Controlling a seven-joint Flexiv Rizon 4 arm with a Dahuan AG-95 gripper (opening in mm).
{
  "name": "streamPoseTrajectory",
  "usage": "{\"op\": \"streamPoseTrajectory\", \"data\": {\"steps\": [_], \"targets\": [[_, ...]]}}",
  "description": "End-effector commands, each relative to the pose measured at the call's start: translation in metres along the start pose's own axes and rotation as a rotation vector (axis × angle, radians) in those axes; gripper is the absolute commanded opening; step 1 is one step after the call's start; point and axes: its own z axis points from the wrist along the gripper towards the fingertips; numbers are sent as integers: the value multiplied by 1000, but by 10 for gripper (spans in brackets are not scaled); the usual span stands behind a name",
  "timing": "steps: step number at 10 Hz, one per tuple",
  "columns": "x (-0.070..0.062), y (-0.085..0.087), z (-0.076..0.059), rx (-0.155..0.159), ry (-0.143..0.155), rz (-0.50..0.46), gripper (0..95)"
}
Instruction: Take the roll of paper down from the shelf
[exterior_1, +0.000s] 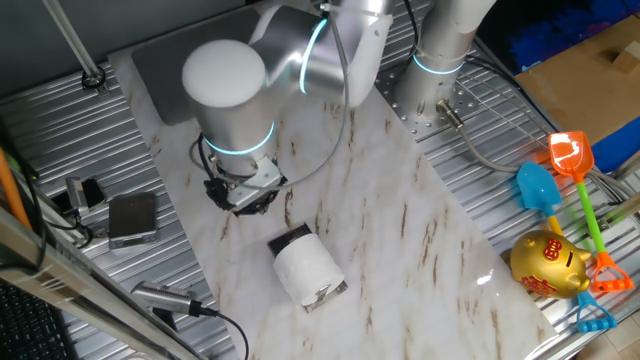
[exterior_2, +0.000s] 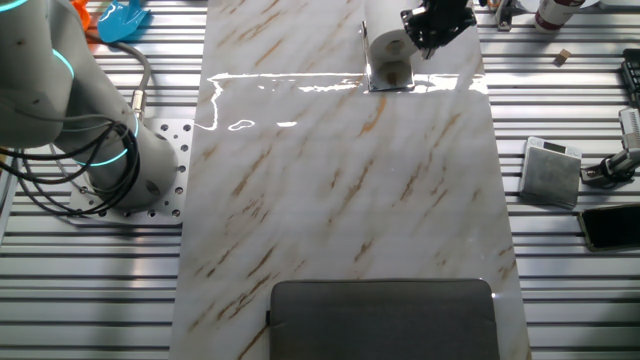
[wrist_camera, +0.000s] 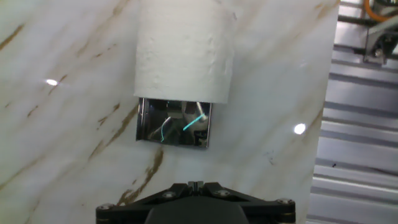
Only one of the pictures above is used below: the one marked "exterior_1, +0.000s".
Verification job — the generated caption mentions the orange pole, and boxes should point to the orange pole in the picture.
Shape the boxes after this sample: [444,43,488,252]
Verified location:
[0,147,32,231]

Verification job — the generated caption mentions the large wooden block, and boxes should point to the large wooden block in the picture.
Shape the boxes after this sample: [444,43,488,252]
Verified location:
[612,40,640,76]

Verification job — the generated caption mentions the brown cardboard box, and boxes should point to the brown cardboard box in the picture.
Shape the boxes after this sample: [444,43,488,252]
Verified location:
[514,14,640,146]

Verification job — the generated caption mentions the silver camera mount clamp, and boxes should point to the silver camera mount clamp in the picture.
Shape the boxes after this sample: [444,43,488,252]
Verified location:
[64,176,96,249]

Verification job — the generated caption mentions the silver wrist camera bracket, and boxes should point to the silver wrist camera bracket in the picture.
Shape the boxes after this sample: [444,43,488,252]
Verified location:
[227,158,281,210]

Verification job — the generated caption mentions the black keyboard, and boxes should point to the black keyboard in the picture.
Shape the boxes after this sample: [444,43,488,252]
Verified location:
[0,279,79,360]

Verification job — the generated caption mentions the orange toy shovel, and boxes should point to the orange toy shovel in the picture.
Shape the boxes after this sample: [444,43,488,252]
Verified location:
[548,130,635,294]

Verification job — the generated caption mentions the black camera cable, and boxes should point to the black camera cable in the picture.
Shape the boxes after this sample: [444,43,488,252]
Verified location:
[189,299,251,360]

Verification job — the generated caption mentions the silver depth camera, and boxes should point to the silver depth camera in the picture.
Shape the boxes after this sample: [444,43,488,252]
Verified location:
[130,280,201,331]

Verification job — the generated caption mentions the aluminium frame beam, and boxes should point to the aluminium frame beam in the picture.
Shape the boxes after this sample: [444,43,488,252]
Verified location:
[0,207,201,360]

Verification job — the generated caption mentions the long gripper cable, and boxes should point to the long gripper cable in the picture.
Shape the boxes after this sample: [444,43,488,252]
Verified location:
[269,0,351,194]

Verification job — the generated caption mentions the golden piggy bank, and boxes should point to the golden piggy bank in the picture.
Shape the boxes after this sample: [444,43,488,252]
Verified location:
[509,229,593,300]

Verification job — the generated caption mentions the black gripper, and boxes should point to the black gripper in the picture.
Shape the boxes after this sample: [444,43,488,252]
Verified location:
[230,172,290,218]

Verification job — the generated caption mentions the grey base power cable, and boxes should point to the grey base power cable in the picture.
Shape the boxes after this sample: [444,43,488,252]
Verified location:
[435,98,524,174]

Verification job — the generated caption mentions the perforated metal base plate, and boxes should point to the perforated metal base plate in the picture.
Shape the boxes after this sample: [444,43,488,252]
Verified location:
[374,59,479,144]

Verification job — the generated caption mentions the white toilet paper roll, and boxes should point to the white toilet paper roll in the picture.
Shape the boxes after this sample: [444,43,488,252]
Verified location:
[272,233,346,307]

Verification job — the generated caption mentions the white camera pole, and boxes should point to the white camera pole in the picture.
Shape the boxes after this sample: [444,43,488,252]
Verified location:
[42,0,109,96]

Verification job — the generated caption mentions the grey fabric pad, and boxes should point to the grey fabric pad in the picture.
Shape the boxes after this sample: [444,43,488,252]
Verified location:
[130,7,261,126]

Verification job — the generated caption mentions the black round wrist camera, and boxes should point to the black round wrist camera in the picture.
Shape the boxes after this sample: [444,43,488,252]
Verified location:
[203,175,235,210]

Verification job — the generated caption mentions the blue toy shovel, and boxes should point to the blue toy shovel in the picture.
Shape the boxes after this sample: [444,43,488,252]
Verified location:
[515,160,619,335]

